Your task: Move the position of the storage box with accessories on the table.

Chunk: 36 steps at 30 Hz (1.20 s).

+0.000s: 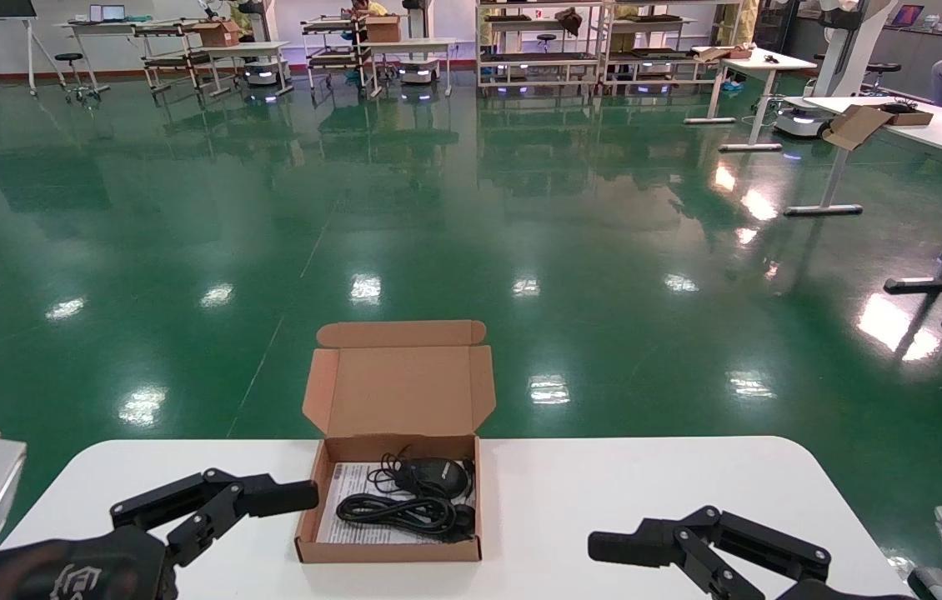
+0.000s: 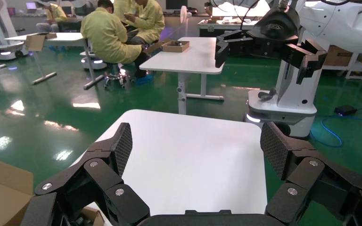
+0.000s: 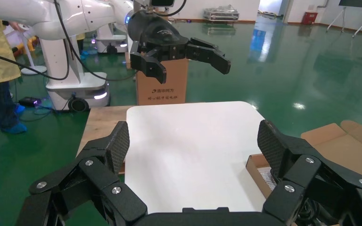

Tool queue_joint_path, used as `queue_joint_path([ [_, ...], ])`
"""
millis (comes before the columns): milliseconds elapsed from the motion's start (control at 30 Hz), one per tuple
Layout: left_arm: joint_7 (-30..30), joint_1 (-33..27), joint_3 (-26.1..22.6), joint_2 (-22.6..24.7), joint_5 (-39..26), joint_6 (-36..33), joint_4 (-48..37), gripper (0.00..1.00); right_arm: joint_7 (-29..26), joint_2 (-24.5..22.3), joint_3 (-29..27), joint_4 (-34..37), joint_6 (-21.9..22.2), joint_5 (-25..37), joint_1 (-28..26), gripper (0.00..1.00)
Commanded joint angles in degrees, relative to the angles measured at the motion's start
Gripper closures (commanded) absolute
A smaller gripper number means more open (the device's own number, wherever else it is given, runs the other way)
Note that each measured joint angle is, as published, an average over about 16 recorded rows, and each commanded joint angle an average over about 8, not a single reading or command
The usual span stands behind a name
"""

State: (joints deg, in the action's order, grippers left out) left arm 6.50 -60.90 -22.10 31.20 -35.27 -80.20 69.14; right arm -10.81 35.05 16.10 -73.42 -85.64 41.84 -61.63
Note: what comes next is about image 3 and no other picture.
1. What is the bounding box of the yellow orange plastic object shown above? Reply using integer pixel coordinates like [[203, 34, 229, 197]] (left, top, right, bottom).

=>
[[12, 35, 40, 57]]

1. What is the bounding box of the brown cardboard storage box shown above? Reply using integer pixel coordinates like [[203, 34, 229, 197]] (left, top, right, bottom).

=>
[[246, 120, 362, 200]]

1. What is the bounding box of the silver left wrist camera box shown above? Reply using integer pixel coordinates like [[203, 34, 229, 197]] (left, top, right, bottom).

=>
[[133, 0, 175, 8]]

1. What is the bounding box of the black device with purple light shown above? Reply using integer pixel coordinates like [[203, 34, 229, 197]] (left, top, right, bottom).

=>
[[18, 97, 42, 109]]

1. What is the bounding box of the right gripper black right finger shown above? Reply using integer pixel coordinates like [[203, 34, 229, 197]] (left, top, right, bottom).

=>
[[257, 120, 362, 226]]

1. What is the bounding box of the silver flight case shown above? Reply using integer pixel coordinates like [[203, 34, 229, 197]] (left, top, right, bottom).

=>
[[203, 4, 241, 23]]

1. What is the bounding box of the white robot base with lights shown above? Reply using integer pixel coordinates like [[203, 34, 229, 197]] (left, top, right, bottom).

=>
[[95, 23, 129, 54]]

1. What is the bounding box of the tall printed cardboard box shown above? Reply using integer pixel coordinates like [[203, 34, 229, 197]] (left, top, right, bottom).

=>
[[135, 57, 190, 107]]

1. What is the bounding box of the white round base stand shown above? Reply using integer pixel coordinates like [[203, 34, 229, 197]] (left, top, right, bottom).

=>
[[18, 29, 48, 76]]

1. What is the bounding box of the white wheeled robot column base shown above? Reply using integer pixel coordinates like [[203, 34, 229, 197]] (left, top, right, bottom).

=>
[[40, 36, 110, 112]]

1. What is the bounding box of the light wood table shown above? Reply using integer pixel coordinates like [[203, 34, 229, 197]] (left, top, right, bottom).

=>
[[76, 105, 135, 175]]

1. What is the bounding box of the black board on white stand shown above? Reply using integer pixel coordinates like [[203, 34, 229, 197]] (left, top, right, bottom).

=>
[[326, 0, 362, 39]]

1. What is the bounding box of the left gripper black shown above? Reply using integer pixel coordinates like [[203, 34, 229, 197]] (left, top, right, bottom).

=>
[[127, 10, 231, 84]]

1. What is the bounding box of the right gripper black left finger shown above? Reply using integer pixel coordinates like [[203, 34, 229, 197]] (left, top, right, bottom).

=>
[[15, 121, 148, 226]]

